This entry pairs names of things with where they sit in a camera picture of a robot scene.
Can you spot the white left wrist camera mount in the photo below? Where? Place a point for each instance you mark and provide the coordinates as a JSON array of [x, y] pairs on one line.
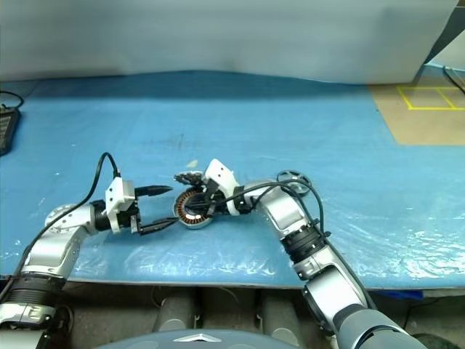
[[118, 192]]

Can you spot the round motor housing copper windings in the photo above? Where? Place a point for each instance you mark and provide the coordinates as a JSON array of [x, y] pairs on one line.
[[185, 220]]

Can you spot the spoked silver rotor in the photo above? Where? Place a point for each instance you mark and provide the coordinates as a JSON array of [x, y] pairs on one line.
[[293, 175]]

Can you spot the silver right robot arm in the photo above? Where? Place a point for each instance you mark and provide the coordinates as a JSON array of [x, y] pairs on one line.
[[283, 214]]

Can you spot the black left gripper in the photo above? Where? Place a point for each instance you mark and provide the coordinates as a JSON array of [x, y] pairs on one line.
[[130, 220]]

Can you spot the black flat device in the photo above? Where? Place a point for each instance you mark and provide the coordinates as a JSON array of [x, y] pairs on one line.
[[6, 131]]

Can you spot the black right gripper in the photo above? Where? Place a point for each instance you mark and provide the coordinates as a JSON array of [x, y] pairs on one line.
[[218, 203]]

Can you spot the grey rounded cylinder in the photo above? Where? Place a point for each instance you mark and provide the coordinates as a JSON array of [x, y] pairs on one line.
[[281, 316], [176, 312]]

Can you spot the blue plastic table mat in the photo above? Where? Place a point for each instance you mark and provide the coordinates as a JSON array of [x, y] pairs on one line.
[[254, 127]]

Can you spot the white backdrop board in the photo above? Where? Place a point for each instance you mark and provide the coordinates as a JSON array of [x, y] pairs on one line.
[[218, 36]]

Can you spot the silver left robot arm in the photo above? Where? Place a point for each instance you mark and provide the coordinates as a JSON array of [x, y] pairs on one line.
[[58, 247]]

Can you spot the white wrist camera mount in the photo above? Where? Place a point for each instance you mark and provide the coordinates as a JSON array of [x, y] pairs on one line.
[[118, 192], [219, 172]]

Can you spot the small beige tape scrap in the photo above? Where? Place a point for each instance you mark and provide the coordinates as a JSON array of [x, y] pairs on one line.
[[192, 164]]

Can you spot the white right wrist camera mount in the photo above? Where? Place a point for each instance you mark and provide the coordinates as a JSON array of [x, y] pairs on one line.
[[219, 172]]

